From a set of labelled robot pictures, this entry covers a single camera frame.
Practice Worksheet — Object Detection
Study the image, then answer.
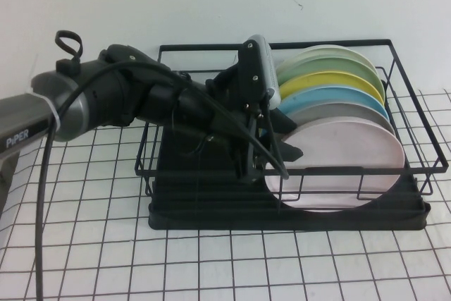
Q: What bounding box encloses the green plate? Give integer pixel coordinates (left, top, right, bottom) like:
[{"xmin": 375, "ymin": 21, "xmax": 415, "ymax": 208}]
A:
[{"xmin": 277, "ymin": 56, "xmax": 383, "ymax": 94}]

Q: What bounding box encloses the blue plate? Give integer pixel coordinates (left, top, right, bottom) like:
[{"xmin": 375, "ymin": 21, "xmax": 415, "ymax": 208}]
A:
[{"xmin": 280, "ymin": 86, "xmax": 390, "ymax": 118}]

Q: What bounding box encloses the pink plate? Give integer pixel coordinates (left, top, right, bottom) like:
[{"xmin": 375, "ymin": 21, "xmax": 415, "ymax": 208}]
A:
[{"xmin": 264, "ymin": 119, "xmax": 405, "ymax": 214}]

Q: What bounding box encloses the black looped strap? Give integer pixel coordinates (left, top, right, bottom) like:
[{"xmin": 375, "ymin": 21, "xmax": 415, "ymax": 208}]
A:
[{"xmin": 55, "ymin": 30, "xmax": 84, "ymax": 73}]

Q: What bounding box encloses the black wire dish rack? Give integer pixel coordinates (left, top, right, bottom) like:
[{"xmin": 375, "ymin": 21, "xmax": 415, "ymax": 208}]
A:
[{"xmin": 134, "ymin": 38, "xmax": 450, "ymax": 211}]

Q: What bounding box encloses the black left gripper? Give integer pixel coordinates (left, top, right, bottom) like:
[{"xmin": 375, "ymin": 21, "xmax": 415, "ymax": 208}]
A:
[{"xmin": 206, "ymin": 64, "xmax": 304, "ymax": 184}]

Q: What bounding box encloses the grey plate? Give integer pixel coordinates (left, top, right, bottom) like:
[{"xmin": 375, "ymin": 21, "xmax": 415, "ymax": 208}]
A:
[{"xmin": 290, "ymin": 102, "xmax": 397, "ymax": 133}]

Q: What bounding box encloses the black plastic drip tray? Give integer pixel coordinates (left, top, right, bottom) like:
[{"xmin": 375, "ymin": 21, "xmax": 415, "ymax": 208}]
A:
[{"xmin": 149, "ymin": 83, "xmax": 431, "ymax": 233}]

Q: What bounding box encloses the pale white-green plate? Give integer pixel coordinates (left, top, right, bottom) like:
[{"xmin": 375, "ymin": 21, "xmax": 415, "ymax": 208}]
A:
[{"xmin": 276, "ymin": 44, "xmax": 378, "ymax": 73}]

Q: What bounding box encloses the yellow plate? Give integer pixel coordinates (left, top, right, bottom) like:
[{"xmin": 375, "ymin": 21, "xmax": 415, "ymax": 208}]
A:
[{"xmin": 278, "ymin": 71, "xmax": 386, "ymax": 104}]

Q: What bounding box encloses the white cable tie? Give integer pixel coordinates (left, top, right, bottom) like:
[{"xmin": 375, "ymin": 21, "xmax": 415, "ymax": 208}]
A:
[{"xmin": 29, "ymin": 90, "xmax": 61, "ymax": 128}]

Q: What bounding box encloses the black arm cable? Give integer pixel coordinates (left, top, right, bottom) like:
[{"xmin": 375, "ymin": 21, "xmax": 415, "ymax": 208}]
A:
[{"xmin": 34, "ymin": 62, "xmax": 291, "ymax": 301}]

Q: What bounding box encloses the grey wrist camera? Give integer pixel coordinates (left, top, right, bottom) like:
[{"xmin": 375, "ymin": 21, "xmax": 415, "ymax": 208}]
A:
[{"xmin": 236, "ymin": 34, "xmax": 283, "ymax": 111}]

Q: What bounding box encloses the white black-grid tablecloth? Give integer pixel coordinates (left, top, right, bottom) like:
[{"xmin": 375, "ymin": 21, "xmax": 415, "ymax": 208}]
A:
[{"xmin": 0, "ymin": 90, "xmax": 451, "ymax": 301}]

